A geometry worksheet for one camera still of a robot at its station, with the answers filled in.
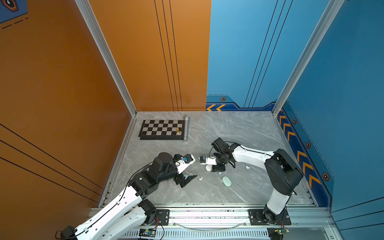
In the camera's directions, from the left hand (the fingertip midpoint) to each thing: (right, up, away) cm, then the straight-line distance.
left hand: (191, 165), depth 72 cm
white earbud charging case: (+10, -5, +15) cm, 19 cm away
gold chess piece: (-10, +15, +30) cm, 35 cm away
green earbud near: (+5, -11, +13) cm, 18 cm away
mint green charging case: (+20, -12, +11) cm, 25 cm away
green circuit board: (-20, -32, -1) cm, 38 cm away
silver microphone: (-5, +24, +40) cm, 47 cm away
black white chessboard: (-22, +16, +33) cm, 43 cm away
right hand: (+12, -5, +19) cm, 23 cm away
